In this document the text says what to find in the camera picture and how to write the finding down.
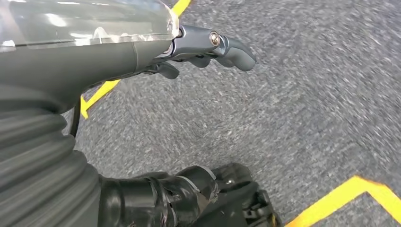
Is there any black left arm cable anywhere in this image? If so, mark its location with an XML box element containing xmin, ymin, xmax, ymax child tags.
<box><xmin>69</xmin><ymin>97</ymin><xmax>83</xmax><ymax>139</ymax></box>

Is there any black robot foot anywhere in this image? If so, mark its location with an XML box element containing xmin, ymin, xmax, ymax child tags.
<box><xmin>188</xmin><ymin>163</ymin><xmax>283</xmax><ymax>227</ymax></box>

